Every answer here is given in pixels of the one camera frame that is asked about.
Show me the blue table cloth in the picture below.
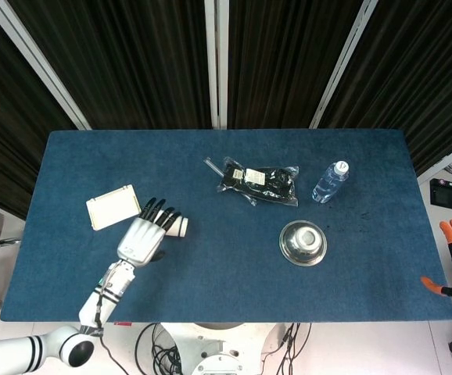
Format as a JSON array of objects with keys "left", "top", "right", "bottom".
[{"left": 0, "top": 128, "right": 452, "bottom": 324}]

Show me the white partition post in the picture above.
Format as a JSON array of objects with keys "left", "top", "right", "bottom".
[
  {"left": 417, "top": 134, "right": 452, "bottom": 185},
  {"left": 309, "top": 0, "right": 379, "bottom": 130},
  {"left": 204, "top": 0, "right": 231, "bottom": 130},
  {"left": 0, "top": 0, "right": 92, "bottom": 131}
]

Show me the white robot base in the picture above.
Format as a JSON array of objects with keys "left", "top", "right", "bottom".
[{"left": 159, "top": 322, "right": 286, "bottom": 375}]

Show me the clear plastic tube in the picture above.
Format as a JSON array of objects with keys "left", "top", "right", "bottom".
[{"left": 204, "top": 156, "right": 224, "bottom": 177}]

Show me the white printed paper cup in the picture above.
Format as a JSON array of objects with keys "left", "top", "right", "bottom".
[{"left": 164, "top": 216, "right": 191, "bottom": 238}]

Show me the black cable bundle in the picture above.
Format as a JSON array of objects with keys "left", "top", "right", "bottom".
[
  {"left": 260, "top": 322, "right": 313, "bottom": 375},
  {"left": 134, "top": 322, "right": 185, "bottom": 375}
]

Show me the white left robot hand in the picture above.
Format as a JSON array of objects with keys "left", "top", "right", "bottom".
[{"left": 116, "top": 198, "right": 183, "bottom": 269}]

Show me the black item in plastic bag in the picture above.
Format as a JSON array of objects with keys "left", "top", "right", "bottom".
[{"left": 214, "top": 155, "right": 300, "bottom": 208}]

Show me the stainless steel bowl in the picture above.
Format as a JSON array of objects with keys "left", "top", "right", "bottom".
[{"left": 278, "top": 220, "right": 328, "bottom": 267}]

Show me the white plastic tray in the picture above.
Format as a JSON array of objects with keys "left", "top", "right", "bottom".
[{"left": 85, "top": 184, "right": 142, "bottom": 232}]

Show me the clear water bottle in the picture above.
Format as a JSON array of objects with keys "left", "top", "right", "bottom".
[{"left": 312, "top": 159, "right": 350, "bottom": 205}]

